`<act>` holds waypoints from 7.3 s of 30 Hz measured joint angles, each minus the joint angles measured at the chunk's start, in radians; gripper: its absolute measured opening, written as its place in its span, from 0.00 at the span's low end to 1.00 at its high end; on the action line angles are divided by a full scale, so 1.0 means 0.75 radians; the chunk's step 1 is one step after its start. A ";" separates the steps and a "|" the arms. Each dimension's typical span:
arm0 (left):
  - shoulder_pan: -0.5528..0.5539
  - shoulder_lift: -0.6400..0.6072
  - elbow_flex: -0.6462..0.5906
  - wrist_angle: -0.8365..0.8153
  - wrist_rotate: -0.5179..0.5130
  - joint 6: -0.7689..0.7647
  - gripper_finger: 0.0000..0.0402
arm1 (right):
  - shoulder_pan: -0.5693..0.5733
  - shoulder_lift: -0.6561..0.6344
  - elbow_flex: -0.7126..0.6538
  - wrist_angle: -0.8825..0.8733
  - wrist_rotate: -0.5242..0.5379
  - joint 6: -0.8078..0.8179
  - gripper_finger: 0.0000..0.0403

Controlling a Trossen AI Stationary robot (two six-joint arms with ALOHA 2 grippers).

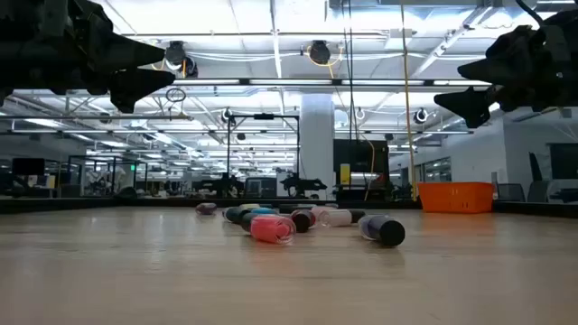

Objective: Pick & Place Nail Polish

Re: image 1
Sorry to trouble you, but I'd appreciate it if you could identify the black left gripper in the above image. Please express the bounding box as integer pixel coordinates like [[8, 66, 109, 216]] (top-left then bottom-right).
[[0, 0, 176, 114]]

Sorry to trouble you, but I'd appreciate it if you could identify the coral pink nail polish bottle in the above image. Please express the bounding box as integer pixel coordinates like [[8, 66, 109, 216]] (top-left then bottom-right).
[[238, 212, 298, 246]]

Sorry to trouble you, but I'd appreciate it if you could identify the large black screen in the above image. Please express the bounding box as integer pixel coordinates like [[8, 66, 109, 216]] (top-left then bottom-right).
[[548, 143, 578, 181]]

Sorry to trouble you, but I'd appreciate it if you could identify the white pillar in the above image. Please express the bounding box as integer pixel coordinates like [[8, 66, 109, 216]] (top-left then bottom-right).
[[300, 93, 336, 200]]

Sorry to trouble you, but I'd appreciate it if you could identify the teal blue nail polish bottle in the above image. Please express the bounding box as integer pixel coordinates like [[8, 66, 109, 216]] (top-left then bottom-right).
[[222, 206, 252, 225]]

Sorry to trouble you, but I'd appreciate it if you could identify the gray mesh chair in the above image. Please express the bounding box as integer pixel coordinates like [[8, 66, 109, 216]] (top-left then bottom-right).
[[496, 182, 527, 203], [527, 180, 551, 203]]

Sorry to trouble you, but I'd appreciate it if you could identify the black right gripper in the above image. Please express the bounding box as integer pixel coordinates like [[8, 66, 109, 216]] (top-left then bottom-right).
[[433, 8, 578, 129]]

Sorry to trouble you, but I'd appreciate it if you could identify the black table frame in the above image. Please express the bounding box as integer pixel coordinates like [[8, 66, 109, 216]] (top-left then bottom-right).
[[0, 197, 578, 215]]

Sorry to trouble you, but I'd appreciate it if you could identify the orange plastic basket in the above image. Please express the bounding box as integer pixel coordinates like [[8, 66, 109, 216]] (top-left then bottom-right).
[[417, 181, 495, 214]]

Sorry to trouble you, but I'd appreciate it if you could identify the clear nail polish bottle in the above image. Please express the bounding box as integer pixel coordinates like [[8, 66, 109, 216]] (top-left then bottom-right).
[[317, 208, 368, 228]]

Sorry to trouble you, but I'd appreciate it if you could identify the black cabinet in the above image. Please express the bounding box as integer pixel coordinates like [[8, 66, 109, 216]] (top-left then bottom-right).
[[333, 138, 390, 200]]

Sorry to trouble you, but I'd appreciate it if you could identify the purple nail polish bottle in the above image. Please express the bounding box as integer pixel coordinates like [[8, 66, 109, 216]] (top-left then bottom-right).
[[357, 213, 406, 248]]

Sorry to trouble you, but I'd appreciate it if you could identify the dark red nail polish bottle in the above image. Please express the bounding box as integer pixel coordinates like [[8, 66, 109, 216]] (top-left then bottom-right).
[[289, 209, 318, 234]]

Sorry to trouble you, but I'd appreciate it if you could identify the small black monitor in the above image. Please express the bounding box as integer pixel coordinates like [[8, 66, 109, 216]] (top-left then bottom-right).
[[12, 157, 46, 176]]

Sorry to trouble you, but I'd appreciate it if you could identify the nude pink nail polish bottle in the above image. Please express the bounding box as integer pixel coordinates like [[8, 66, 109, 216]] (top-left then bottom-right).
[[277, 203, 338, 218]]

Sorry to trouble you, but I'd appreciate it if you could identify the black frame stand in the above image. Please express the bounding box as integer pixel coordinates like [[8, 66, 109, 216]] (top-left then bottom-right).
[[227, 113, 301, 199]]

